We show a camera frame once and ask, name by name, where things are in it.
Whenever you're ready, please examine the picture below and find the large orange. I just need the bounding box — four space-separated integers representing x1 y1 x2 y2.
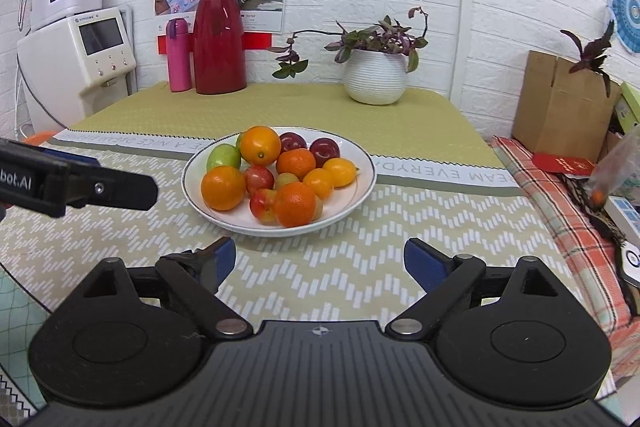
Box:
201 166 246 211
240 126 281 167

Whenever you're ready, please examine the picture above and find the small red-orange fruit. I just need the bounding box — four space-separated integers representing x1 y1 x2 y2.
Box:
250 188 277 225

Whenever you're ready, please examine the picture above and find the red pink apple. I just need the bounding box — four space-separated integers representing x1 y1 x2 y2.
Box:
243 166 274 196

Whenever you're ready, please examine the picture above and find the textured tangerine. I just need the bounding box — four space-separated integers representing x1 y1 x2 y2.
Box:
276 148 317 180
274 182 317 228

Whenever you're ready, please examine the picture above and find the green mango-shaped fruit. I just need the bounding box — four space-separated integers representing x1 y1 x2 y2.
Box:
206 143 242 171

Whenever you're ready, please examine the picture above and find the small smooth orange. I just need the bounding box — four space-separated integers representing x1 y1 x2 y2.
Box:
303 168 334 200

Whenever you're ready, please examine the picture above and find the dark red plum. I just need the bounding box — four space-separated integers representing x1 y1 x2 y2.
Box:
309 138 341 168
279 131 307 153

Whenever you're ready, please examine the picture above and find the white oval plate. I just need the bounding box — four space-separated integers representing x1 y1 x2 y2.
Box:
181 126 378 239

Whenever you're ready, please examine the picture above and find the patterned beige tablecloth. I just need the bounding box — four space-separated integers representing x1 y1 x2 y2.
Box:
0 80 618 408

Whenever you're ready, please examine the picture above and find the white water dispenser machine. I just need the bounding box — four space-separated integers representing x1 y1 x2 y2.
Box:
16 0 137 133

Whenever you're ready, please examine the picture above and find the green apple on plate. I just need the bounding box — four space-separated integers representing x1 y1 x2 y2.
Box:
235 132 243 151

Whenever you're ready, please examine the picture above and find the small kumquat on plate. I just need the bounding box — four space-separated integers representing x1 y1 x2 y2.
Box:
322 157 358 188

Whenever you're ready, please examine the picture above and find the plaid red cloth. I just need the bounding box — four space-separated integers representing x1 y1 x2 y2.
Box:
491 136 639 381

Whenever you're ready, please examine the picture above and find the red envelope packet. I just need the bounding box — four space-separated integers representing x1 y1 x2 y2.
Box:
532 153 596 178

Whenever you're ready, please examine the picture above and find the pink thermos bottle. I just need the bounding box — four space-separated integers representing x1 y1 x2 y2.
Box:
165 17 192 92

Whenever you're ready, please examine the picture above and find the brown cardboard box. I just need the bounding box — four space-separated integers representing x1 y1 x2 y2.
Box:
511 51 620 161

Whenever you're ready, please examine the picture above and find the red thermos jug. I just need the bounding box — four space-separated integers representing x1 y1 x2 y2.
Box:
193 0 246 95

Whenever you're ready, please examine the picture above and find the clear plastic bag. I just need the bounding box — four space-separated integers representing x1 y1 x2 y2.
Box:
587 133 639 209

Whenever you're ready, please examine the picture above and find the white ribbed plant pot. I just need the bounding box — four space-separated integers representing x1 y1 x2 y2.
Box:
343 50 408 106

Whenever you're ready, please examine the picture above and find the purple green trailing plant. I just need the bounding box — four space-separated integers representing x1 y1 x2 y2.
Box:
268 6 430 80

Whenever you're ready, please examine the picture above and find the green yellow box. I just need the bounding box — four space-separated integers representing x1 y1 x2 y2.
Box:
615 82 640 134

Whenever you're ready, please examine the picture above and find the purple plant by box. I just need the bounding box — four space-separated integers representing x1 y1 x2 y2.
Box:
560 20 615 98

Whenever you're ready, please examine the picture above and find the blue round wall ornament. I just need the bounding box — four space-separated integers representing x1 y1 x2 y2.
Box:
608 0 640 54

